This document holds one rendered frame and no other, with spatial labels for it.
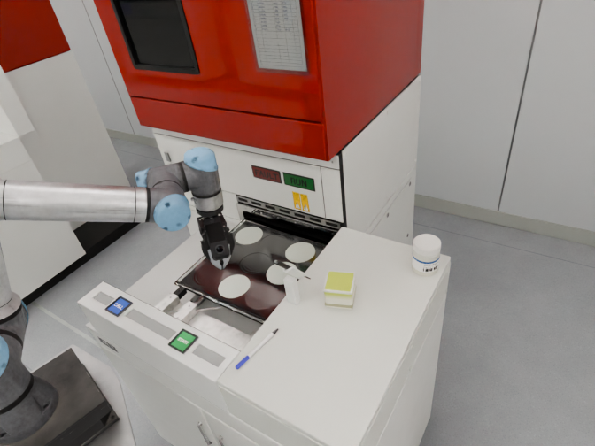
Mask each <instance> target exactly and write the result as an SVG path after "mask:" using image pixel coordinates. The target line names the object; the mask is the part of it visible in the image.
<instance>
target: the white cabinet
mask: <svg viewBox="0 0 595 446"><path fill-rule="evenodd" d="M445 299H446V294H445V296H444V299H443V302H442V303H441V305H440V307H439V309H438V312H437V315H436V317H435V318H434V321H433V323H432V325H431V327H430V329H429V332H428V334H427V336H426V338H425V340H424V343H423V344H422V346H421V349H420V352H419V354H418V356H417V358H416V359H415V362H414V364H413V367H412V370H411V372H410V373H409V375H408V377H407V379H406V383H405V385H404V387H403V388H402V390H401V393H400V395H399V397H398V400H397V402H396V404H395V406H394V408H393V410H392V413H391V415H390V417H389V419H388V421H387V424H386V426H385V428H384V430H383V431H382V435H381V437H380V439H379V441H378V443H377V445H376V446H419V445H420V442H421V438H422V436H423V434H424V431H425V429H426V426H427V424H428V422H429V419H430V413H431V406H432V399H433V393H434V386H435V379H436V372H437V360H438V353H439V346H440V340H441V333H442V326H443V319H444V307H445ZM88 329H89V331H90V333H92V335H93V336H94V338H95V339H96V341H97V343H98V344H99V346H100V347H101V349H102V350H103V352H104V354H105V355H106V356H107V357H108V358H109V360H110V361H111V363H112V365H113V366H114V368H115V369H116V371H117V372H118V374H119V375H120V377H121V379H122V380H123V381H124V382H125V384H126V385H127V387H128V389H129V390H130V392H131V393H132V395H133V396H134V398H135V400H136V401H137V402H138V403H139V405H140V406H141V408H142V409H143V411H144V412H145V414H146V415H147V417H148V418H149V420H150V421H151V423H152V425H153V426H154V427H155V428H156V430H157V431H158V433H159V435H160V436H161V437H163V438H164V439H165V440H167V441H168V442H170V443H171V444H173V446H282V445H281V444H280V443H278V442H276V441H274V440H273V439H271V438H270V437H268V436H266V435H265V434H262V433H261V432H260V431H259V430H257V429H255V428H254V427H251V426H250V425H248V424H247V423H245V422H243V421H242V420H240V419H239V418H237V417H235V416H234V415H232V414H231V413H229V414H228V413H226V412H225V411H223V410H222V409H220V408H218V407H217V406H215V405H214V404H211V403H210V402H208V401H206V400H205V399H204V398H203V397H201V396H199V395H197V394H196V393H194V392H192V391H191V390H189V389H187V388H185V387H184V386H183V385H181V384H180V383H178V382H176V381H174V380H173V379H171V378H169V377H168V376H166V375H164V374H163V373H162V372H160V371H158V370H157V369H155V368H153V367H152V366H150V365H148V364H146V363H145V362H143V361H142V360H141V359H139V358H137V357H135V356H134V355H132V354H131V353H129V352H127V351H126V350H123V349H122V348H121V347H120V346H118V345H116V344H115V343H113V342H111V341H109V340H108V339H106V338H104V337H103V336H102V335H100V334H98V333H97V332H95V331H93V330H92V329H90V328H89V327H88Z"/></svg>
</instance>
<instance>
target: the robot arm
mask: <svg viewBox="0 0 595 446"><path fill-rule="evenodd" d="M218 168H219V167H218V165H217V162H216V157H215V154H214V152H213V151H212V150H211V149H209V148H206V147H196V148H192V149H191V150H187V151H186V152H185V153H184V159H183V161H181V162H178V163H174V164H170V165H162V166H158V167H153V168H152V167H150V168H148V169H146V170H142V171H139V172H137V173H136V174H135V180H136V184H137V187H128V186H112V185H96V184H80V183H64V182H47V181H16V180H3V179H1V178H0V221H1V220H30V221H88V222H150V223H157V224H158V226H159V227H161V228H162V229H164V230H166V231H177V230H180V229H182V228H184V227H185V226H186V225H187V224H188V223H189V220H190V217H191V210H190V207H189V200H188V199H187V197H186V196H185V194H184V193H186V192H189V191H191V194H192V195H193V197H192V198H191V199H190V200H191V201H194V205H195V207H196V210H197V214H198V215H200V216H202V217H198V218H197V223H198V228H199V232H200V234H201V237H202V238H203V241H200V242H201V249H202V251H203V253H204V255H205V256H206V257H207V259H208V260H209V261H211V263H212V264H213V265H215V266H216V267H217V268H219V269H224V268H225V267H226V265H227V264H228V261H229V260H230V257H231V255H232V253H233V249H234V247H235V241H234V238H233V234H232V233H229V232H228V231H229V230H230V229H229V227H227V222H226V220H225V219H224V217H223V215H222V213H221V212H222V211H223V209H224V207H223V203H224V202H223V195H222V190H221V187H220V176H219V171H218ZM219 214H220V216H219ZM202 218H203V219H202ZM200 219H201V220H200ZM221 259H222V261H221V263H220V260H221ZM27 324H28V311H27V307H26V305H25V304H24V302H23V301H22V300H21V299H20V297H19V295H18V294H16V293H14V292H12V291H11V286H10V282H9V278H8V274H7V271H6V266H5V262H4V255H3V251H2V247H1V243H0V443H2V444H11V443H15V442H20V441H22V440H24V439H26V438H28V437H29V436H30V435H32V434H34V433H35V432H37V431H38V430H39V429H40V428H41V427H43V426H44V425H45V423H46V422H47V421H48V420H49V419H50V417H51V416H52V414H53V413H54V411H55V410H56V408H57V405H58V392H57V390H56V389H55V388H54V387H53V386H52V385H51V384H50V383H49V382H47V381H45V380H43V379H40V378H38V377H36V376H34V375H32V374H31V372H29V371H28V369H27V368H26V367H25V366H24V365H23V363H22V361H21V357H22V351H23V345H24V340H25V334H26V329H27Z"/></svg>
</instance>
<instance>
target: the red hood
mask: <svg viewBox="0 0 595 446"><path fill-rule="evenodd" d="M93 1H94V3H95V6H96V8H97V12H98V15H99V17H100V19H101V21H102V24H103V27H104V31H105V33H106V35H107V38H108V41H109V43H110V45H111V48H112V52H113V55H114V56H115V59H116V62H117V64H118V67H119V69H120V73H121V75H122V78H123V81H124V82H125V85H126V88H127V92H128V94H129V96H130V99H131V102H132V104H133V106H134V109H135V113H136V116H137V118H138V120H139V122H140V125H141V126H146V127H154V128H158V129H163V130H168V131H173V132H177V133H182V134H186V135H194V136H200V137H204V138H209V139H213V140H218V141H223V142H232V143H236V144H241V145H245V146H250V147H255V148H260V149H264V150H272V151H277V152H282V153H287V154H291V155H296V156H300V157H305V158H314V159H319V160H323V161H330V160H331V159H332V158H333V157H334V156H335V155H336V154H337V153H338V152H339V151H340V150H341V149H342V148H343V147H344V146H345V145H346V144H347V143H348V142H349V141H350V140H351V139H352V138H353V137H354V136H355V135H356V134H357V133H358V132H360V131H361V130H362V129H363V128H364V127H365V126H366V125H367V124H368V123H369V122H370V121H371V120H372V119H373V118H374V117H375V116H376V115H377V114H378V113H379V112H380V111H381V110H382V109H383V108H384V107H385V106H386V105H387V104H388V103H389V102H390V101H392V100H393V99H394V98H395V97H396V96H397V95H398V94H399V93H400V92H401V91H402V90H403V89H404V88H405V87H406V86H407V85H408V84H409V83H410V82H411V81H412V80H413V79H414V78H415V77H416V76H417V75H418V74H419V73H420V72H421V49H422V32H423V16H424V0H93Z"/></svg>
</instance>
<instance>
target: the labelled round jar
mask: <svg viewBox="0 0 595 446"><path fill-rule="evenodd" d="M440 250H441V241H440V240H439V238H437V237H436V236H434V235H429V234H423V235H418V236H416V237H415V238H414V239H413V259H412V268H413V271H414V272H415V273H417V274H419V275H421V276H431V275H434V274H435V273H437V271H438V267H439V258H440Z"/></svg>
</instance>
